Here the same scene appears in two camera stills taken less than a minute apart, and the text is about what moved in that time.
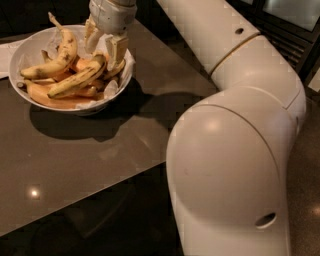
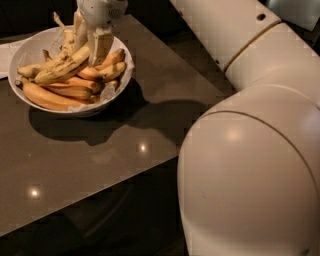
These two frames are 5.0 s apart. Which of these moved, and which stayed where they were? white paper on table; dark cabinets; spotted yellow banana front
Moved: spotted yellow banana front
Stayed: dark cabinets; white paper on table
